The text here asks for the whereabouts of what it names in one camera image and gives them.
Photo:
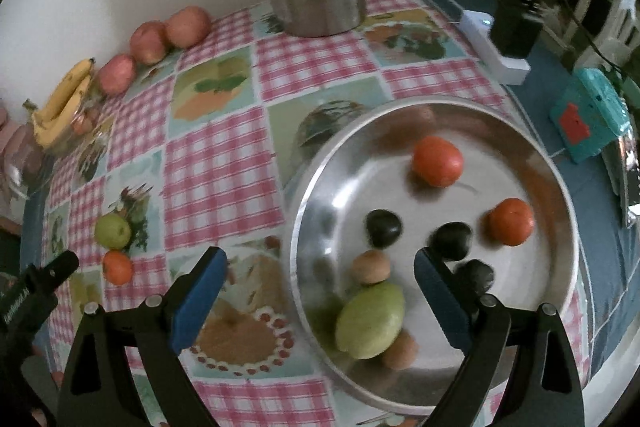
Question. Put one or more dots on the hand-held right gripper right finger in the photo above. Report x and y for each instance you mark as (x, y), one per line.
(440, 302)

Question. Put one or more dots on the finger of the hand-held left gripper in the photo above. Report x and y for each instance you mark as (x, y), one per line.
(57, 268)

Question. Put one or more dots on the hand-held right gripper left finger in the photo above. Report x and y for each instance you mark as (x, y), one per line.
(197, 302)

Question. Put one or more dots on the dark plum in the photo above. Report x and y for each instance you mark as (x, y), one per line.
(451, 241)
(382, 228)
(477, 277)

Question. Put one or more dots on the orange with stem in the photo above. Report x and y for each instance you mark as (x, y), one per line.
(118, 268)

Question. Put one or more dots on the brown kiwi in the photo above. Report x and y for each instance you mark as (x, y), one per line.
(371, 268)
(402, 349)

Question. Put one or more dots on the green mango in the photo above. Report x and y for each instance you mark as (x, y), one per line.
(370, 322)
(112, 231)

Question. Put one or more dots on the round metal plate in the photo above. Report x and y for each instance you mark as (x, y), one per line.
(360, 177)

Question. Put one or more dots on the checkered printed tablecloth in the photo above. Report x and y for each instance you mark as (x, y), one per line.
(215, 177)

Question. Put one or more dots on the clear glass bowl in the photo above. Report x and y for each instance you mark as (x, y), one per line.
(97, 134)

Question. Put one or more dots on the small tangerine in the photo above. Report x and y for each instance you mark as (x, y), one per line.
(82, 123)

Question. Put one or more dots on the yellow banana bunch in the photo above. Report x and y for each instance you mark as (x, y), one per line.
(65, 102)

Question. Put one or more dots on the red apple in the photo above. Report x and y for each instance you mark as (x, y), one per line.
(148, 42)
(116, 74)
(189, 26)

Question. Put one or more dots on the clear plastic packet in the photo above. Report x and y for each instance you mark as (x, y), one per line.
(625, 177)

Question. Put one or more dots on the white power strip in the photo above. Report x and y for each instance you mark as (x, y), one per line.
(500, 64)

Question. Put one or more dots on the teal box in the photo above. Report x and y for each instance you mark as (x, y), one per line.
(590, 107)

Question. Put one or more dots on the black power adapter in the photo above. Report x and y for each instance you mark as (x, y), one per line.
(515, 27)

